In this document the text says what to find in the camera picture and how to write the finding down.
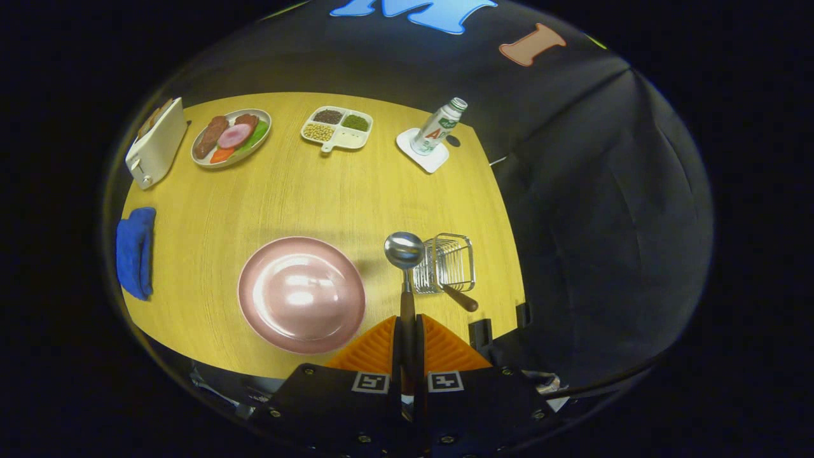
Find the long brown meat piece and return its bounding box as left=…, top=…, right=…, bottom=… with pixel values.
left=194, top=116, right=228, bottom=160

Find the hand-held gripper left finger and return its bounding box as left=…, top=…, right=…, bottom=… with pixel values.
left=251, top=315, right=408, bottom=455

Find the wooden handled spoon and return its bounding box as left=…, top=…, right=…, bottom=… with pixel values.
left=384, top=232, right=425, bottom=382

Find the wooden handled fork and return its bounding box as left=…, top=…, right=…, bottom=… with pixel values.
left=434, top=258, right=479, bottom=313

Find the pink round plate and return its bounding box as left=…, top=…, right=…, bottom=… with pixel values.
left=238, top=237, right=367, bottom=355

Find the pink ham slice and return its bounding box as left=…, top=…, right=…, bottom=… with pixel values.
left=217, top=123, right=253, bottom=149

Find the white square coaster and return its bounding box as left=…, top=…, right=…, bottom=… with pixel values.
left=396, top=128, right=450, bottom=174

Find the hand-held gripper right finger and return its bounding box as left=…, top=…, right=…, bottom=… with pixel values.
left=412, top=313, right=563, bottom=455

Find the white plastic bottle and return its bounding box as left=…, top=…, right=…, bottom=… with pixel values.
left=410, top=97, right=469, bottom=156

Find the metal wire rack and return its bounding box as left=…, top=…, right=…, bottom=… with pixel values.
left=412, top=233, right=476, bottom=295

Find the grey food plate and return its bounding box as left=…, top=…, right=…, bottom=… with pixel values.
left=191, top=109, right=273, bottom=169

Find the green lettuce leaf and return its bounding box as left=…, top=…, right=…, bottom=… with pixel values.
left=238, top=120, right=270, bottom=152

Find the white divided dish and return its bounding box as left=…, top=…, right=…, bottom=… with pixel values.
left=301, top=106, right=374, bottom=154

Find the blue folded cloth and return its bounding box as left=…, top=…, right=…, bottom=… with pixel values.
left=116, top=207, right=157, bottom=301

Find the white toaster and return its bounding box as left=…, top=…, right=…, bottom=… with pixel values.
left=125, top=97, right=189, bottom=190

